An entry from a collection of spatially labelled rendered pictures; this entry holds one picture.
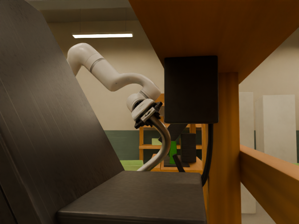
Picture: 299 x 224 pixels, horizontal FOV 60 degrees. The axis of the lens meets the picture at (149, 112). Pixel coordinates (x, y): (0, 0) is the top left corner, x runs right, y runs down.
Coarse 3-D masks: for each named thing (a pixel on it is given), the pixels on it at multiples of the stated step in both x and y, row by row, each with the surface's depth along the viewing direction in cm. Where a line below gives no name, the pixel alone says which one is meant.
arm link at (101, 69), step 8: (96, 64) 113; (104, 64) 113; (96, 72) 113; (104, 72) 111; (112, 72) 111; (104, 80) 112; (112, 80) 110; (120, 80) 110; (128, 80) 111; (136, 80) 110; (144, 80) 108; (112, 88) 112; (144, 88) 108; (152, 88) 107; (152, 96) 108
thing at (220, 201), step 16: (224, 80) 76; (224, 96) 75; (224, 112) 75; (224, 128) 75; (224, 144) 75; (224, 160) 74; (208, 176) 75; (224, 176) 74; (208, 192) 75; (224, 192) 74; (240, 192) 73; (208, 208) 76; (224, 208) 74; (240, 208) 73
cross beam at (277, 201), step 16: (240, 144) 98; (240, 160) 73; (256, 160) 54; (272, 160) 51; (240, 176) 73; (256, 176) 54; (272, 176) 43; (288, 176) 36; (256, 192) 54; (272, 192) 43; (288, 192) 36; (272, 208) 43; (288, 208) 36
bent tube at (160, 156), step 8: (152, 112) 84; (144, 120) 84; (152, 120) 85; (160, 128) 86; (168, 136) 88; (168, 144) 88; (160, 152) 89; (152, 160) 89; (160, 160) 89; (144, 168) 88; (152, 168) 89
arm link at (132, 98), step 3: (138, 93) 109; (141, 93) 108; (129, 96) 114; (132, 96) 111; (135, 96) 108; (138, 96) 107; (141, 96) 106; (144, 96) 107; (129, 99) 111; (132, 99) 107; (135, 99) 104; (126, 102) 115; (129, 102) 108; (132, 102) 104; (129, 105) 107; (129, 108) 107
